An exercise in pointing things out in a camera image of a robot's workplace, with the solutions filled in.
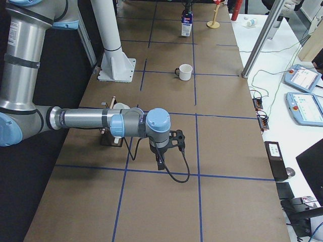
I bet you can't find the white plastic bottle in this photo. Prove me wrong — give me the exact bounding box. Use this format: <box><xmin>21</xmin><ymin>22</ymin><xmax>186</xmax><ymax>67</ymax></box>
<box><xmin>243</xmin><ymin>18</ymin><xmax>257</xmax><ymax>28</ymax></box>

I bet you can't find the wooden stand with round base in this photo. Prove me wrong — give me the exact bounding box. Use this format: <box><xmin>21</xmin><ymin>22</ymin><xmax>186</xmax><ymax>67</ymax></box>
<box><xmin>206</xmin><ymin>0</ymin><xmax>221</xmax><ymax>29</ymax></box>

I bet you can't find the black box with white label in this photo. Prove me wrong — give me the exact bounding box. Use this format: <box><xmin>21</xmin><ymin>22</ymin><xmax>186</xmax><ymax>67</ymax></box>
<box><xmin>264</xmin><ymin>141</ymin><xmax>288</xmax><ymax>182</ymax></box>

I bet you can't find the white ribbed HOME mug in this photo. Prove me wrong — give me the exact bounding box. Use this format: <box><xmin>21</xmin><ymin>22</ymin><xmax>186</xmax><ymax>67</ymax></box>
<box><xmin>113</xmin><ymin>102</ymin><xmax>130</xmax><ymax>109</ymax></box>

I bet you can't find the blue Pascual milk carton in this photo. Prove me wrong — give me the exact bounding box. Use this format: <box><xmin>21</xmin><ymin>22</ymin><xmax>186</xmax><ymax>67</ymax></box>
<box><xmin>181</xmin><ymin>12</ymin><xmax>193</xmax><ymax>37</ymax></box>

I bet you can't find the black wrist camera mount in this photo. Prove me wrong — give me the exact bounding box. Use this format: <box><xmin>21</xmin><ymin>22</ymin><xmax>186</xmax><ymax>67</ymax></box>
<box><xmin>168</xmin><ymin>130</ymin><xmax>185</xmax><ymax>152</ymax></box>

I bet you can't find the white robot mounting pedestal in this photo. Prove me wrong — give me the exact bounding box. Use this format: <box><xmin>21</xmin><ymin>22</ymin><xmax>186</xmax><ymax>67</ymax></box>
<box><xmin>91</xmin><ymin>0</ymin><xmax>136</xmax><ymax>83</ymax></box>

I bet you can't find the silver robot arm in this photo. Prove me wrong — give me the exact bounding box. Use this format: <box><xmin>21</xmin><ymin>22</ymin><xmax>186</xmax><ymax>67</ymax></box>
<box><xmin>1</xmin><ymin>1</ymin><xmax>109</xmax><ymax>172</ymax></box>

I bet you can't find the white smiley face mug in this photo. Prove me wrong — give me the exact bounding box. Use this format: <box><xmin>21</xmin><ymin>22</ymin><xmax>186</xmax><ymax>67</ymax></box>
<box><xmin>174</xmin><ymin>64</ymin><xmax>193</xmax><ymax>81</ymax></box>

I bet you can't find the red bottle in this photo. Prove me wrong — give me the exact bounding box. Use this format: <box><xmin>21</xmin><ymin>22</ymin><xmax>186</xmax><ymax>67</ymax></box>
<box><xmin>231</xmin><ymin>0</ymin><xmax>243</xmax><ymax>21</ymax></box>

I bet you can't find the black monitor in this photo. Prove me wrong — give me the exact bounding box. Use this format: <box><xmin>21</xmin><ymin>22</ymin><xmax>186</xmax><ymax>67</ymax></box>
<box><xmin>296</xmin><ymin>141</ymin><xmax>322</xmax><ymax>205</ymax></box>

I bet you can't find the black camera cable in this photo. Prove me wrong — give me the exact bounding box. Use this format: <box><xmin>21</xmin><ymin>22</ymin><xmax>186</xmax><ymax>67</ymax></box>
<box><xmin>123</xmin><ymin>136</ymin><xmax>191</xmax><ymax>184</ymax></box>

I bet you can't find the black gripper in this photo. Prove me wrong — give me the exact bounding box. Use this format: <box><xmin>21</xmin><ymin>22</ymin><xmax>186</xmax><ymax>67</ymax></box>
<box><xmin>149</xmin><ymin>137</ymin><xmax>169</xmax><ymax>170</ymax></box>

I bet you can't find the blue teach pendant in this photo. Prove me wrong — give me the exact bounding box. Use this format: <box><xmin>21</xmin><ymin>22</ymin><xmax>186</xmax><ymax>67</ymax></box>
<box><xmin>285</xmin><ymin>92</ymin><xmax>322</xmax><ymax>127</ymax></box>
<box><xmin>283</xmin><ymin>64</ymin><xmax>322</xmax><ymax>93</ymax></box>

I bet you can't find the black cable connector block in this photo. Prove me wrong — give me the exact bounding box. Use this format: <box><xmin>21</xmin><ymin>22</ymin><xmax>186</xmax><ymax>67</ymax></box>
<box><xmin>252</xmin><ymin>97</ymin><xmax>263</xmax><ymax>111</ymax></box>

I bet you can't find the grey aluminium frame post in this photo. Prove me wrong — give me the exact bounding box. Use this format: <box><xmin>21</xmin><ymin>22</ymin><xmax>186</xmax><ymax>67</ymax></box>
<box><xmin>241</xmin><ymin>0</ymin><xmax>285</xmax><ymax>79</ymax></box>

